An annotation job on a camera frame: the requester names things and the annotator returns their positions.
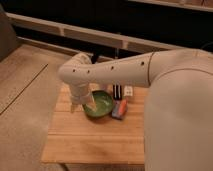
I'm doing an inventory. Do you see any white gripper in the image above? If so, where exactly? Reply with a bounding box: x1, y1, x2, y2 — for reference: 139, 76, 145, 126
69, 84, 97, 113

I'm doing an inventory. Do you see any orange pepper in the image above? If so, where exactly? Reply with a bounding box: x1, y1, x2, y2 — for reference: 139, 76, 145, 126
118, 99, 127, 115

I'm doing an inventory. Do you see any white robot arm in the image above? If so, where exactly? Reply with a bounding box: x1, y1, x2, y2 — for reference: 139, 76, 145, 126
59, 48, 213, 171

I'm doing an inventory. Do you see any green bowl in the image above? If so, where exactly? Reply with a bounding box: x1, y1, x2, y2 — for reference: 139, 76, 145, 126
83, 90, 114, 118

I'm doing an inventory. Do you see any wooden table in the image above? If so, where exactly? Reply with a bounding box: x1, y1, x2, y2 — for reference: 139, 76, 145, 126
41, 84, 147, 165

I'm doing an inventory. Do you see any blue sponge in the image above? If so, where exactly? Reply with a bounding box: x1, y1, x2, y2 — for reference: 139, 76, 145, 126
112, 100, 127, 120

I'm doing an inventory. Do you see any black striped block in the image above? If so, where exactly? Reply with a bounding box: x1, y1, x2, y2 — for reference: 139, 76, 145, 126
113, 85, 121, 100

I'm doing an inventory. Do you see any white window frame rail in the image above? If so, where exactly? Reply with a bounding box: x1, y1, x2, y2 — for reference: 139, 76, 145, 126
6, 13, 182, 53

